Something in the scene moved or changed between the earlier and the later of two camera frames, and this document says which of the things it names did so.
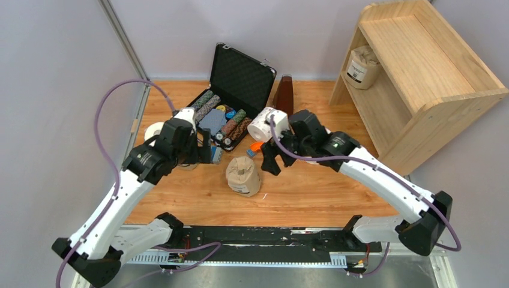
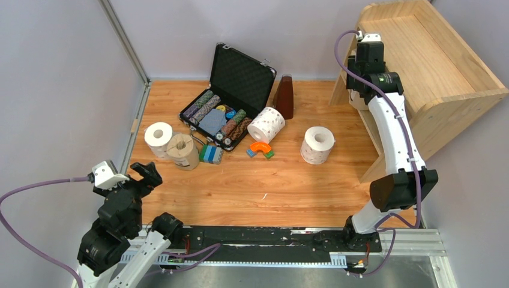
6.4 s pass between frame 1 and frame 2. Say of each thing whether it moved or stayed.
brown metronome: stayed
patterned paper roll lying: stayed
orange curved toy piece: stayed
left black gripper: moved
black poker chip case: stayed
